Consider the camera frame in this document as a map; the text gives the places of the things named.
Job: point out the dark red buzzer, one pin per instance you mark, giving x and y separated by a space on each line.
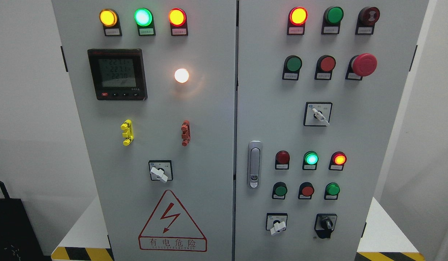
367 18

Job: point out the green indicator light top right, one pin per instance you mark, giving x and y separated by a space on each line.
331 22

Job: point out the red terminal connector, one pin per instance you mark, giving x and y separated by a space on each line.
186 134

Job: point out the red indicator light lower right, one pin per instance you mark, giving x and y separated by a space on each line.
338 160

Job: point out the red indicator light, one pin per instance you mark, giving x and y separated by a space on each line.
338 160
282 159

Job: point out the black rotary selector switch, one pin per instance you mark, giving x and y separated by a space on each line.
325 225

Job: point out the red-ringed indicator light right door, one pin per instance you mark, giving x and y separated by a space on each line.
296 21

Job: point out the white platform with hazard stripes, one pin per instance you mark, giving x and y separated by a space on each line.
382 240

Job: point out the red emergency stop mushroom button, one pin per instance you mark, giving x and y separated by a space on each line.
360 66

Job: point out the yellow terminal connector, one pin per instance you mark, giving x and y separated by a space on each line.
127 134

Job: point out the white selector switch lower right door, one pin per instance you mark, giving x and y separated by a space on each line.
276 222

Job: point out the white selector switch left door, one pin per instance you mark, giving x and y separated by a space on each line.
160 170

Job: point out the green push button lower left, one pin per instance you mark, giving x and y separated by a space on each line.
279 190

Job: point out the white selector switch door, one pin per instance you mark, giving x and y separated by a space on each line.
276 222
160 170

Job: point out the silver door handle lock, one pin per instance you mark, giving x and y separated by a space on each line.
254 161

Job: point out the red indicator light lower left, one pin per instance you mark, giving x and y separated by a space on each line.
282 159

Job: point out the green push button upper row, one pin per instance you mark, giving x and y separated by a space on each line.
291 68

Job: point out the green indicator light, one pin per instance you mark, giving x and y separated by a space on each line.
310 160
145 22
331 22

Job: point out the yellow indicator light top left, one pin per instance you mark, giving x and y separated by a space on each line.
111 23

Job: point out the grey cabinet door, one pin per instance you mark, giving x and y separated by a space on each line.
202 170
271 110

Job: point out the grey right cabinet door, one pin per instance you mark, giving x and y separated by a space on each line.
271 110

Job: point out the green push button lower right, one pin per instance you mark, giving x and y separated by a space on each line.
332 191

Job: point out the red electrical hazard warning sticker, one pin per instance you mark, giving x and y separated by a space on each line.
171 228

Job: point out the green indicator light top left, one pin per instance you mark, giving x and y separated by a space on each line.
145 22

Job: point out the red push button lower middle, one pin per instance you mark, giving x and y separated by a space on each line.
306 190

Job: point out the black digital power meter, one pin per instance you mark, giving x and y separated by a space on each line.
118 74

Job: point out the white selector switch upper right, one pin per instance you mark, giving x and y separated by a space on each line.
317 113

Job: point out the black box with antenna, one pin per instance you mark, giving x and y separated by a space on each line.
18 241

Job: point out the grey left cabinet door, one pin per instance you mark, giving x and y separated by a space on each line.
202 170

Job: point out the red push button upper row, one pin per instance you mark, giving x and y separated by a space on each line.
324 67

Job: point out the red-ringed indicator light left door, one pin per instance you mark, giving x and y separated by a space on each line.
178 22

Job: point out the green indicator light lower middle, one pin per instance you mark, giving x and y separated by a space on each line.
310 160

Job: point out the white glowing indicator light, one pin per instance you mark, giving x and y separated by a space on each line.
181 75

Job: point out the red-ringed indicator light door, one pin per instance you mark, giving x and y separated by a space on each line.
296 21
178 22

